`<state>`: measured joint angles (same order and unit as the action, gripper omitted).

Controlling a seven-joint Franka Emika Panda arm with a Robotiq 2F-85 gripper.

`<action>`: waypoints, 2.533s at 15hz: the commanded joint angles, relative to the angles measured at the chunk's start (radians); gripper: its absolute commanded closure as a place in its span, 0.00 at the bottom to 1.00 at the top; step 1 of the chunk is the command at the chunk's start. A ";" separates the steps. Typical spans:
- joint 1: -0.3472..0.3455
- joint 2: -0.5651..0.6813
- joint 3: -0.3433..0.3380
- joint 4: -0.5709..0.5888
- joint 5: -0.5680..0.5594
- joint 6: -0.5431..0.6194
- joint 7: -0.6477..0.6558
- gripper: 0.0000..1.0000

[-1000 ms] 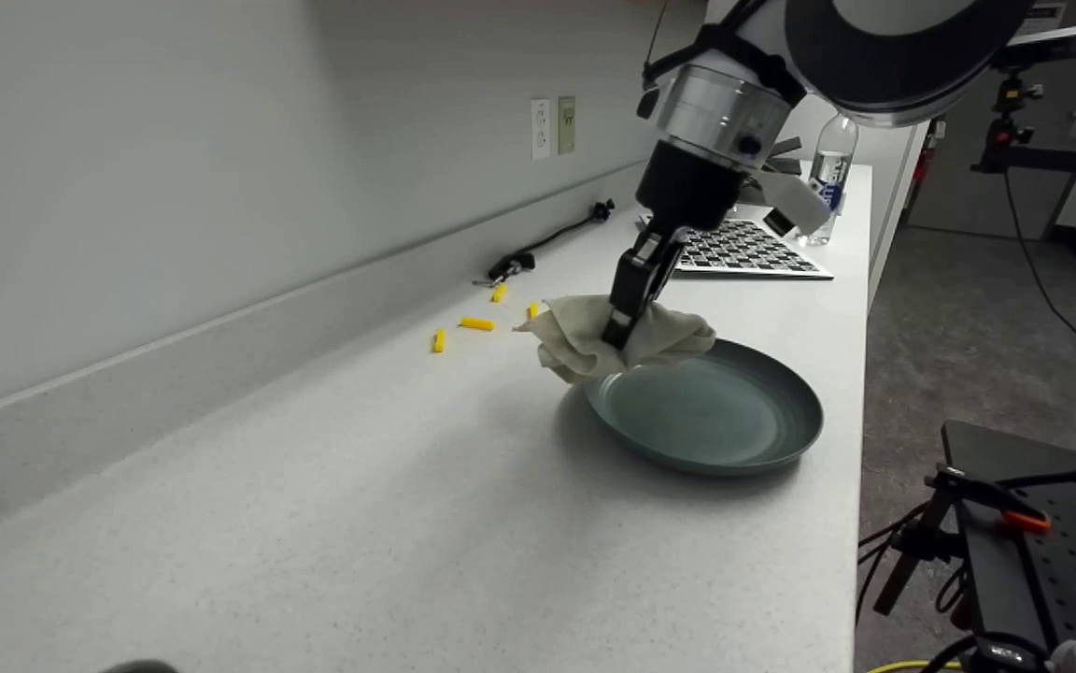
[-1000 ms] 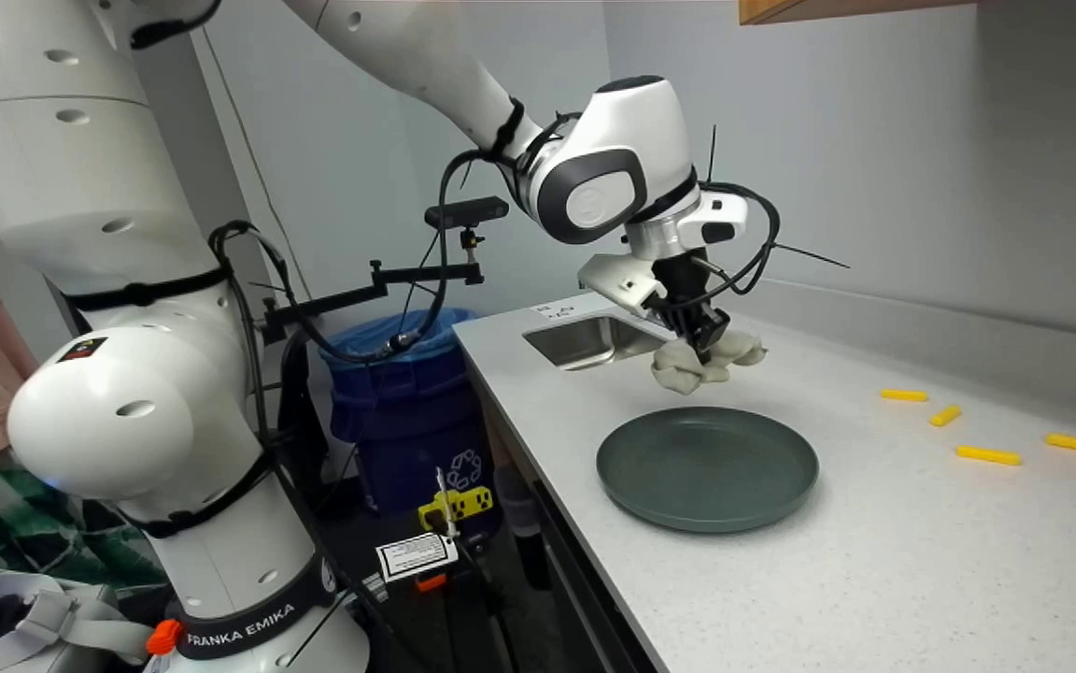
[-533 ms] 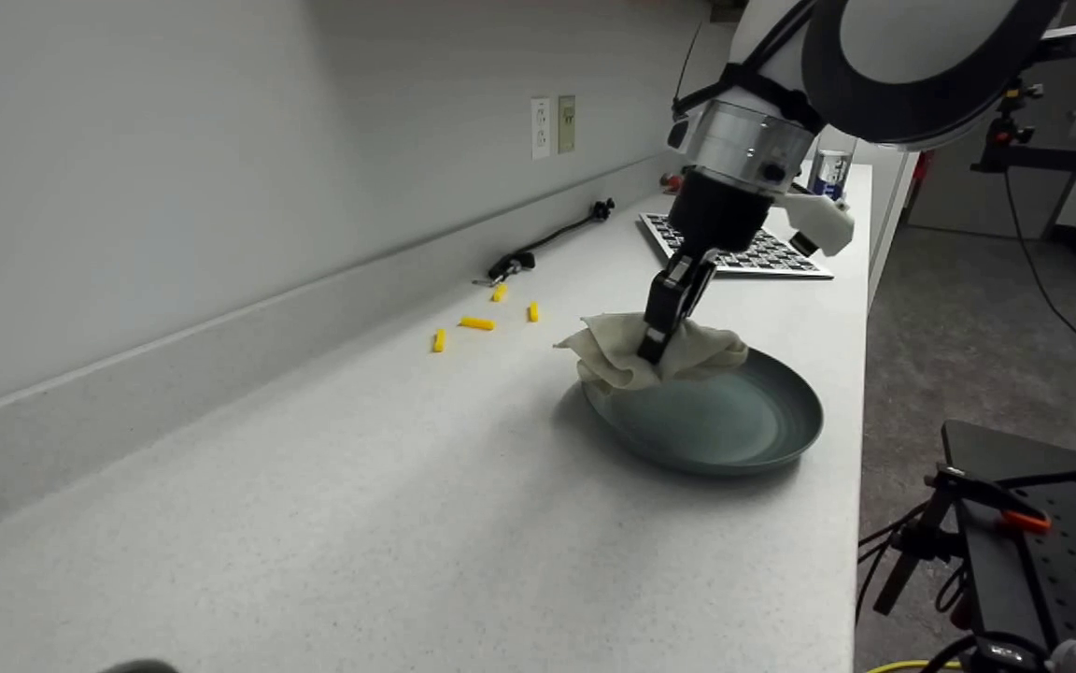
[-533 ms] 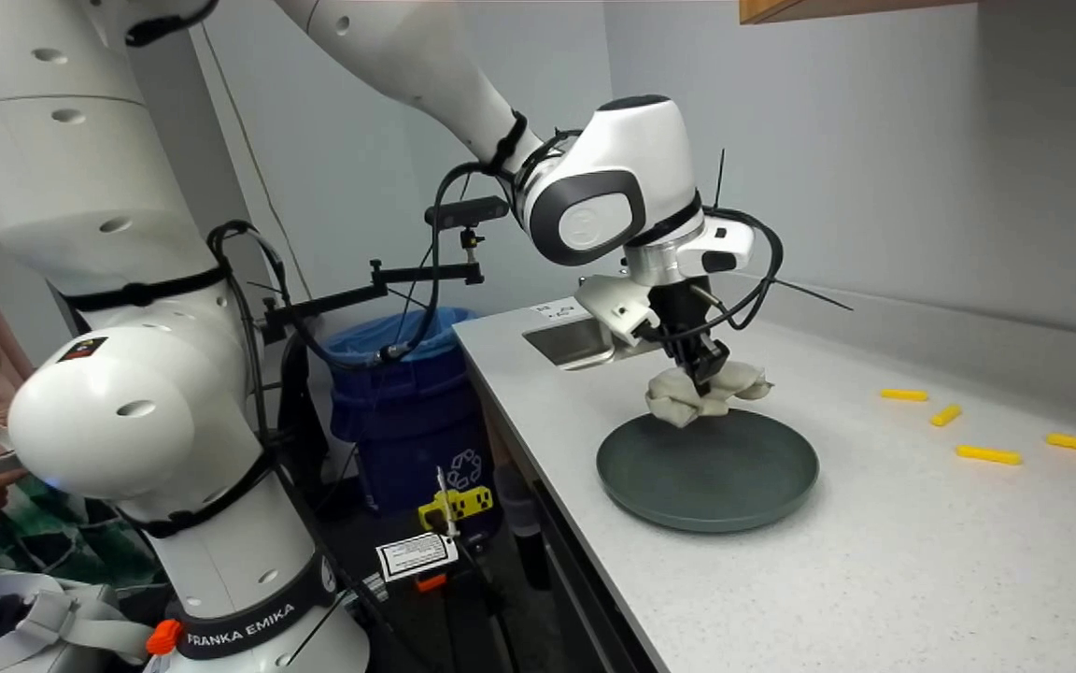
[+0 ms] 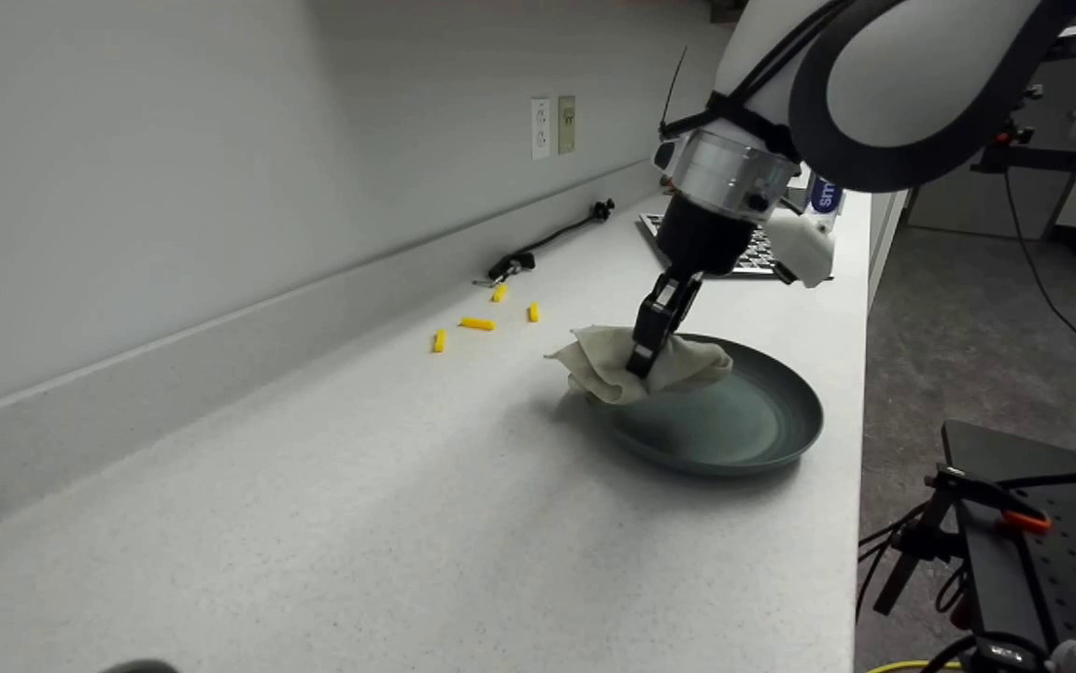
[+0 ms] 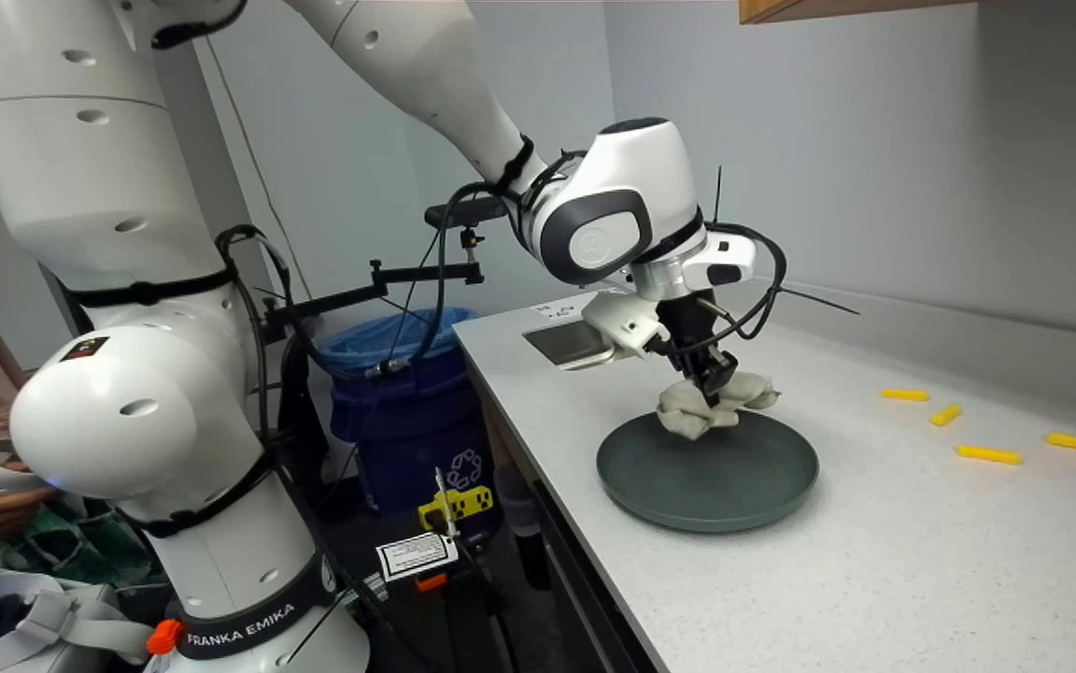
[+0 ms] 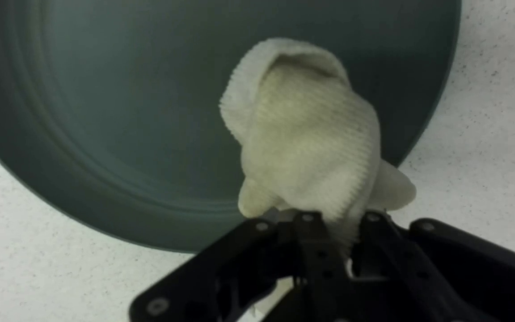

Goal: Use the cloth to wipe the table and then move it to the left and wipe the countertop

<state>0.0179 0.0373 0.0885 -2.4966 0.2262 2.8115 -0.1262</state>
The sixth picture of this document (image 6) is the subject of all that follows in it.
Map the black stereo camera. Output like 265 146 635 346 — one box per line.
421 195 511 232

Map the yellow black tag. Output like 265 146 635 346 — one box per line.
414 484 498 540

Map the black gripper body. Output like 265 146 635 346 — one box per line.
654 288 731 366

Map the steel sink basin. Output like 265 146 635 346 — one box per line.
518 317 620 374

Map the orange knob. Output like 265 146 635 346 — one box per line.
143 619 182 662

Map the white label box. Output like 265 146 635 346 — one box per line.
374 533 465 587

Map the dark green plate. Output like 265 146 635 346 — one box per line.
594 407 823 540

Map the beige cloth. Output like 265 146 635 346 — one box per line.
659 372 782 442

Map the green patterned fabric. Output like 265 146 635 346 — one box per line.
0 498 168 627

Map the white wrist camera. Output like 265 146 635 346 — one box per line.
578 293 678 364

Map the wooden wall cabinet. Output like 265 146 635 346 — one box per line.
735 0 978 30

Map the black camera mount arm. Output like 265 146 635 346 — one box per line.
255 225 490 339

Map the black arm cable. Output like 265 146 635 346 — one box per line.
214 179 792 366

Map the blue recycling bin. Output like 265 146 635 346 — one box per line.
311 308 492 519

